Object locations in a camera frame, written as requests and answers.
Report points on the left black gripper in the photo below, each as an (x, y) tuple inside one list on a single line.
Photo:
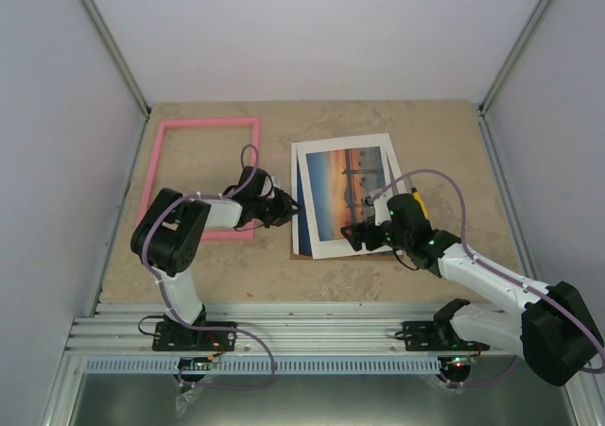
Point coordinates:
[(284, 210)]

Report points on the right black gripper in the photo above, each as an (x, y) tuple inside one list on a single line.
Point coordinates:
[(358, 229)]

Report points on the sunset photo with white mat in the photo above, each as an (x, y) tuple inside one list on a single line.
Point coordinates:
[(345, 194)]

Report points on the yellow handled screwdriver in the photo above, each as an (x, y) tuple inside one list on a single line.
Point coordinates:
[(416, 194)]

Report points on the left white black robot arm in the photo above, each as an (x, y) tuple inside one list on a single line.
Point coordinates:
[(167, 240)]

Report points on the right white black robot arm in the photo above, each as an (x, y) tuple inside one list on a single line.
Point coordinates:
[(548, 326)]

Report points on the white passe-partout mat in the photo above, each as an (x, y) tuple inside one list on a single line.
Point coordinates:
[(345, 251)]

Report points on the clear plastic bag scrap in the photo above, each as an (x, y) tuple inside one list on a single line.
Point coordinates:
[(189, 394)]

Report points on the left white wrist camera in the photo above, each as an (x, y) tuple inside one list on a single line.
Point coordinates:
[(275, 180)]

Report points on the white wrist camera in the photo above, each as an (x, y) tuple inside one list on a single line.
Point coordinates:
[(275, 180), (380, 209)]

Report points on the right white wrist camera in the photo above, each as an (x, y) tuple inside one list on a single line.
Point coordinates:
[(380, 209)]

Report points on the brown frame backing board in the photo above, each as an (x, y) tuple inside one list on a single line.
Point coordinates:
[(374, 256)]

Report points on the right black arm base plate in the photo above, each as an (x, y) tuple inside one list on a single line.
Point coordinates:
[(427, 335)]

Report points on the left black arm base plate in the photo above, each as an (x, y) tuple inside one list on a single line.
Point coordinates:
[(171, 336)]

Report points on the aluminium mounting rail base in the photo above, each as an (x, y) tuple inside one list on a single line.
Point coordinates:
[(288, 328)]

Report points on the left aluminium corner post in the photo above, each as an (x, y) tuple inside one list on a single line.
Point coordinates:
[(105, 35)]

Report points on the aluminium corner post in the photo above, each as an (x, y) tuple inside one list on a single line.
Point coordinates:
[(105, 35), (528, 32)]

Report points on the grey slotted cable duct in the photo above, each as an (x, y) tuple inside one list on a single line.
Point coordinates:
[(261, 365)]

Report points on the right aluminium corner post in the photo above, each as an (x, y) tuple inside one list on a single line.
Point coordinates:
[(528, 32)]

